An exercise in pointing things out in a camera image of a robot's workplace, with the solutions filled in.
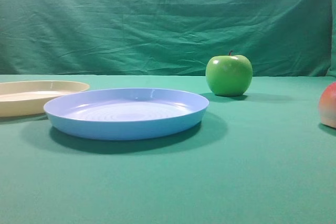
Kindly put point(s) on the yellow bread with red top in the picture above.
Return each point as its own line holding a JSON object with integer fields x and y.
{"x": 327, "y": 106}

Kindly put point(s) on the green apple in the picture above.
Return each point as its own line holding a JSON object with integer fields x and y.
{"x": 229, "y": 75}

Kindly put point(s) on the green table cloth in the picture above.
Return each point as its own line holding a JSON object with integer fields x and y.
{"x": 261, "y": 158}

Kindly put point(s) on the blue plastic plate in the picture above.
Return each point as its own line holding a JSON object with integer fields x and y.
{"x": 126, "y": 114}

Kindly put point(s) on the green backdrop cloth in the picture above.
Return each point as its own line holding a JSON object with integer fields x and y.
{"x": 166, "y": 37}

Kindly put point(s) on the yellow plastic plate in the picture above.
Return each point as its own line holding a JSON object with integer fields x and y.
{"x": 23, "y": 98}

